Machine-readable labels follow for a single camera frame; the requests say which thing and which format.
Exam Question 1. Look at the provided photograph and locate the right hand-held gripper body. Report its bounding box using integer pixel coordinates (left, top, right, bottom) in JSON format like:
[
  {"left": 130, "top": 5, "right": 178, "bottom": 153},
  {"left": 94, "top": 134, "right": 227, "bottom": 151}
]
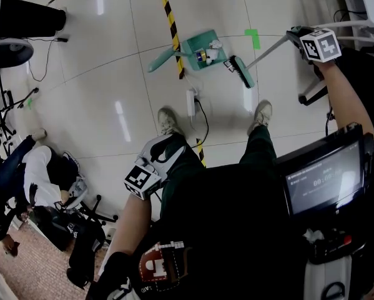
[{"left": 285, "top": 26, "right": 343, "bottom": 64}]

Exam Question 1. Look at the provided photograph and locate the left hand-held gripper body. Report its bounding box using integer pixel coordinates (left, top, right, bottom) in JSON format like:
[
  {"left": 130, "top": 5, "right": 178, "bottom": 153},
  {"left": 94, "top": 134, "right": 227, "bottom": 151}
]
[{"left": 124, "top": 134, "right": 187, "bottom": 201}]

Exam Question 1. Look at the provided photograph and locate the green broom with grey handle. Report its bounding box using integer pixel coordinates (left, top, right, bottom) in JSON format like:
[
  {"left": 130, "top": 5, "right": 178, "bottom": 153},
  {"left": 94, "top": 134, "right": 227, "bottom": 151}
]
[{"left": 223, "top": 33, "right": 300, "bottom": 89}]

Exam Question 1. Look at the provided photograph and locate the white tissue trash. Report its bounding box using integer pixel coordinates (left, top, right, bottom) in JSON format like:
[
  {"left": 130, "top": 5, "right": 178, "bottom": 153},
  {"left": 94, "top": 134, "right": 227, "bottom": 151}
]
[{"left": 205, "top": 48, "right": 220, "bottom": 66}]

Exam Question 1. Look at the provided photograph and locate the green dustpan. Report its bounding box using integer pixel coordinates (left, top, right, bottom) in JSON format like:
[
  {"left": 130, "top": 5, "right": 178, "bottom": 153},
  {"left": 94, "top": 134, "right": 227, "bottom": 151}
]
[{"left": 147, "top": 29, "right": 229, "bottom": 74}]

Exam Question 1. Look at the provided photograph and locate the person's left forearm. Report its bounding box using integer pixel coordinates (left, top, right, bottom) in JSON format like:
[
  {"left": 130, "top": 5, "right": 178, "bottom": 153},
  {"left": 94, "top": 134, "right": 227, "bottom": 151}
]
[{"left": 111, "top": 189, "right": 154, "bottom": 256}]

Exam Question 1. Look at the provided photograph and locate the person's right forearm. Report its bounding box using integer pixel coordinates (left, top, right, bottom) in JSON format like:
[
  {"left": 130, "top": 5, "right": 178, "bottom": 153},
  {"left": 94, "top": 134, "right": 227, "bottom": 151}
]
[{"left": 315, "top": 58, "right": 374, "bottom": 139}]

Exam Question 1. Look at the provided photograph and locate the person's left leg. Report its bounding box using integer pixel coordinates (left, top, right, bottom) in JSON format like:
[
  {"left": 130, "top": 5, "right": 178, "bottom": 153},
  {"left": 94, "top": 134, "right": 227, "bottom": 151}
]
[{"left": 160, "top": 132, "right": 207, "bottom": 212}]

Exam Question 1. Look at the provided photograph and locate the person's leg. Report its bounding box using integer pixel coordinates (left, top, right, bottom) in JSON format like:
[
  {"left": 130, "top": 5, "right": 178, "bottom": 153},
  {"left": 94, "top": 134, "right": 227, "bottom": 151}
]
[
  {"left": 160, "top": 132, "right": 207, "bottom": 212},
  {"left": 238, "top": 125, "right": 278, "bottom": 168}
]

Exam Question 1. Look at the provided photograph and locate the short black-yellow hazard tape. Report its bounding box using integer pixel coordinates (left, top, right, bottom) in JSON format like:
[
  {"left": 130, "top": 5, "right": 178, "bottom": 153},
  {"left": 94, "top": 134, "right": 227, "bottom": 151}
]
[{"left": 195, "top": 138, "right": 207, "bottom": 169}]

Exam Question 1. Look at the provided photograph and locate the person's left shoe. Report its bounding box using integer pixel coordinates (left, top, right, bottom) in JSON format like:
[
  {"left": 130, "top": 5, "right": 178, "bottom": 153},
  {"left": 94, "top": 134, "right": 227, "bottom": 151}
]
[{"left": 157, "top": 107, "right": 185, "bottom": 136}]

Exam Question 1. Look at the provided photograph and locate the person's shoe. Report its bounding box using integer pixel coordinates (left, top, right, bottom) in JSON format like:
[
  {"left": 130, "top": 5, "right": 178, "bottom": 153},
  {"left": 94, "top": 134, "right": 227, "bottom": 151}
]
[
  {"left": 157, "top": 107, "right": 185, "bottom": 136},
  {"left": 247, "top": 99, "right": 273, "bottom": 136}
]

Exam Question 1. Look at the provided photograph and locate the white power strip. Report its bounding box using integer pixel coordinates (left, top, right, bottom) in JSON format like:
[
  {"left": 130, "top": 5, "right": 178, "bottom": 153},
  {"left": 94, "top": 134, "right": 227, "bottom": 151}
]
[{"left": 186, "top": 89, "right": 197, "bottom": 118}]

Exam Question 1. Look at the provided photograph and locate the green tape corner mark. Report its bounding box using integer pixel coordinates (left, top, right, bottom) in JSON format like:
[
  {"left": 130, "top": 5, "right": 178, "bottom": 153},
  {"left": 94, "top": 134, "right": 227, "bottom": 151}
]
[{"left": 244, "top": 29, "right": 262, "bottom": 51}]

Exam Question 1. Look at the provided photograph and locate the person's right leg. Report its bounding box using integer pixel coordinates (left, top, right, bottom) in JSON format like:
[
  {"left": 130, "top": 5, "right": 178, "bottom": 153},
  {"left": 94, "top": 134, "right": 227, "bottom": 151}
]
[{"left": 238, "top": 125, "right": 278, "bottom": 168}]

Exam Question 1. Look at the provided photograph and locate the person's right shoe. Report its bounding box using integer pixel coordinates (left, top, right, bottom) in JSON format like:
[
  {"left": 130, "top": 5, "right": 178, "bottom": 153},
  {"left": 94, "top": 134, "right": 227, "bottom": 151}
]
[{"left": 247, "top": 99, "right": 273, "bottom": 136}]

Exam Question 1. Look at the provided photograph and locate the person's black shirt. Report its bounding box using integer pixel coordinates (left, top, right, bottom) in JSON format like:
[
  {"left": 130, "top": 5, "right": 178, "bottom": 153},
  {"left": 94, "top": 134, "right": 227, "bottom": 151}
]
[{"left": 86, "top": 162, "right": 374, "bottom": 300}]

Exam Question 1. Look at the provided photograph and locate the black office chair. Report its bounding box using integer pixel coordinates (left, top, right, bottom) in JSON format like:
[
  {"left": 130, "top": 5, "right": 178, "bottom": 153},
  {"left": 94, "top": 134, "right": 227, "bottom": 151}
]
[{"left": 53, "top": 194, "right": 119, "bottom": 291}]

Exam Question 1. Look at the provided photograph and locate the black monitor screen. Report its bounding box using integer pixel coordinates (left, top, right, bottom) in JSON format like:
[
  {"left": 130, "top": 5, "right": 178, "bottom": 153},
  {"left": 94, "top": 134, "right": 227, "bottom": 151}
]
[{"left": 275, "top": 122, "right": 374, "bottom": 221}]

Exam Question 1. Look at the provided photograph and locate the black folding stand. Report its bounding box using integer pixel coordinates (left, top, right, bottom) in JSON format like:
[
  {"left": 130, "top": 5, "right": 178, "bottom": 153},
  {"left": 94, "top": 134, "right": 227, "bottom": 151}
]
[{"left": 0, "top": 68, "right": 40, "bottom": 168}]

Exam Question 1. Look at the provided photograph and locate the round stool base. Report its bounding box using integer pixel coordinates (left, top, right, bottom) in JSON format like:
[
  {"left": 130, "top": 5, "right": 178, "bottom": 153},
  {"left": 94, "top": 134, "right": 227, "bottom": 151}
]
[{"left": 0, "top": 38, "right": 35, "bottom": 69}]

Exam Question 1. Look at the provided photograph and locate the white device with red button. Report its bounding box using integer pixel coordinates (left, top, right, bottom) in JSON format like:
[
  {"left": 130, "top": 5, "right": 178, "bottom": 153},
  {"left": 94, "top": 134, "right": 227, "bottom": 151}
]
[{"left": 302, "top": 228, "right": 367, "bottom": 300}]

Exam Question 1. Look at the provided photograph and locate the black power cable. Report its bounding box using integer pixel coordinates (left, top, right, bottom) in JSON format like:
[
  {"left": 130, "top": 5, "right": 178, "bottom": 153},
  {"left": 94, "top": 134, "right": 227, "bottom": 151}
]
[{"left": 191, "top": 96, "right": 210, "bottom": 149}]

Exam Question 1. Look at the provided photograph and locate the white power strip cable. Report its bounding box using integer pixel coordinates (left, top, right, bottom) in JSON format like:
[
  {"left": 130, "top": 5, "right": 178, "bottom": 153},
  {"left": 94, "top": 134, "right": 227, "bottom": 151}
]
[{"left": 183, "top": 72, "right": 200, "bottom": 92}]

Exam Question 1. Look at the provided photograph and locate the thin black cable with adapter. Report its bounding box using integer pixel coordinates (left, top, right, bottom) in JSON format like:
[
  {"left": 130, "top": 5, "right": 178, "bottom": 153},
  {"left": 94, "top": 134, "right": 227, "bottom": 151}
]
[{"left": 27, "top": 37, "right": 69, "bottom": 83}]

